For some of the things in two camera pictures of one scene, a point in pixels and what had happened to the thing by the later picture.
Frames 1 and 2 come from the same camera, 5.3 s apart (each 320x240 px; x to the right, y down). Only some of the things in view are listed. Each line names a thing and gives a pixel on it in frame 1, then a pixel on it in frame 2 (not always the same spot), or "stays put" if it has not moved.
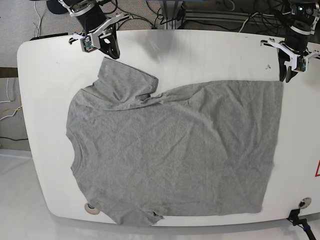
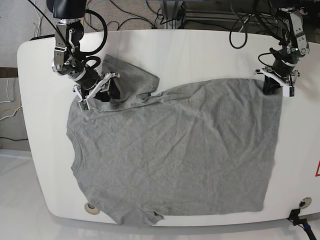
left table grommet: x=91 y=209 stays put
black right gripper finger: x=290 y=74 to x=275 y=86
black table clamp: x=293 y=217 stays put
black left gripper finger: x=108 y=45 to x=104 y=96
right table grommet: x=304 y=202 stays put
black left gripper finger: x=114 y=49 to x=114 y=92
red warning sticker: x=317 y=173 stays put
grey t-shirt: x=141 y=155 stays put
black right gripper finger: x=283 y=56 to x=269 y=83
